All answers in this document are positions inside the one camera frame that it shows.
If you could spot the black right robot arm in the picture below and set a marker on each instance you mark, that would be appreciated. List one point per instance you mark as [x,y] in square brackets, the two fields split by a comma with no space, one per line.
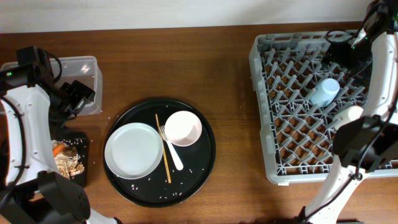
[364,144]

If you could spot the white ceramic cup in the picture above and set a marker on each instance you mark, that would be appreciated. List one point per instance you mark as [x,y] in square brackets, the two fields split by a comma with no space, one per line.
[346,116]

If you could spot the orange carrot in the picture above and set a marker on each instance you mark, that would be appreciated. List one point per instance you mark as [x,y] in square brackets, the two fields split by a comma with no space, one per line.
[58,149]

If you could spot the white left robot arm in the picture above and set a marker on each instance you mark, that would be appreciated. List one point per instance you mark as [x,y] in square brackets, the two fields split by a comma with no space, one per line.
[34,189]

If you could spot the black rectangular waste tray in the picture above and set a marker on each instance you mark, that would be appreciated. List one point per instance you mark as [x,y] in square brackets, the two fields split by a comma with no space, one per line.
[82,145]

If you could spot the small grey bowl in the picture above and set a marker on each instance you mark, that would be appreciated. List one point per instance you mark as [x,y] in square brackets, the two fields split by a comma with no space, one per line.
[183,128]

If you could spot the clear plastic waste bin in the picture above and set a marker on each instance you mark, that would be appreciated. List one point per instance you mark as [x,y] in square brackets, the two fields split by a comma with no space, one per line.
[85,70]

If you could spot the wooden chopstick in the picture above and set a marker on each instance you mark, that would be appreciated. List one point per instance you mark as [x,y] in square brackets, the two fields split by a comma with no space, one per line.
[169,180]

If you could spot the large white plate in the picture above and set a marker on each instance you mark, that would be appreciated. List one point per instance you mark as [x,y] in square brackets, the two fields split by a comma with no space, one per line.
[133,151]

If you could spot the rice and food scraps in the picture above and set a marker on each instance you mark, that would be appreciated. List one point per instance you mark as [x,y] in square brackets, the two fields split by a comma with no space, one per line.
[68,161]

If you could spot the white plastic fork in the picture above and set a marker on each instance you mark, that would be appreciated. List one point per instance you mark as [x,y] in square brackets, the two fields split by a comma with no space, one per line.
[176,159]

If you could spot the grey plastic dishwasher rack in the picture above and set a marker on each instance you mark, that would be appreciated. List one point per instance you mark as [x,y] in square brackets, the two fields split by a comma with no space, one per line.
[296,135]

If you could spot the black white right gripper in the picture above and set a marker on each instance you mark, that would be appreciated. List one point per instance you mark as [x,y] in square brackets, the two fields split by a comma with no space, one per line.
[337,58]

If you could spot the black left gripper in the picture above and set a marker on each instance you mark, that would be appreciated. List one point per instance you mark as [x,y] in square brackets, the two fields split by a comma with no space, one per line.
[81,94]

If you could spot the light blue cup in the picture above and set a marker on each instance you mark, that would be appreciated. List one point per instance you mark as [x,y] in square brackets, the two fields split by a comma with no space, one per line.
[325,92]

